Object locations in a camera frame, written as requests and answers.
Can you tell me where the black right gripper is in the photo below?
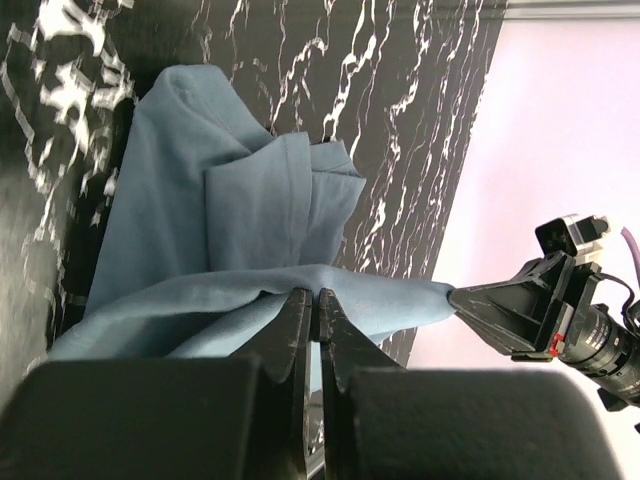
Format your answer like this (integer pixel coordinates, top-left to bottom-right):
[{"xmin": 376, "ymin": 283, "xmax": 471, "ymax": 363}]
[{"xmin": 447, "ymin": 214, "xmax": 639, "ymax": 412}]

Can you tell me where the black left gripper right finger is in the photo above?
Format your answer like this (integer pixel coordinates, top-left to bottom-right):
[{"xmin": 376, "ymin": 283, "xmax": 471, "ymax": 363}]
[{"xmin": 318, "ymin": 290, "xmax": 620, "ymax": 479}]

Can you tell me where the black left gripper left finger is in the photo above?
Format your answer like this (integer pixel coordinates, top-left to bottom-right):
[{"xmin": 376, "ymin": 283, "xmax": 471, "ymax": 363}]
[{"xmin": 1, "ymin": 289, "xmax": 313, "ymax": 479}]

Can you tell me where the slate blue t shirt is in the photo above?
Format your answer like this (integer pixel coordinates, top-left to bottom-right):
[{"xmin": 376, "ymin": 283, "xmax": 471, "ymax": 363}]
[{"xmin": 48, "ymin": 65, "xmax": 452, "ymax": 361}]

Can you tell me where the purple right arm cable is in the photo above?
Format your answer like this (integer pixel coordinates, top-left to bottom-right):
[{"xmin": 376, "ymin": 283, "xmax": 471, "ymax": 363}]
[{"xmin": 619, "ymin": 227, "xmax": 640, "ymax": 266}]

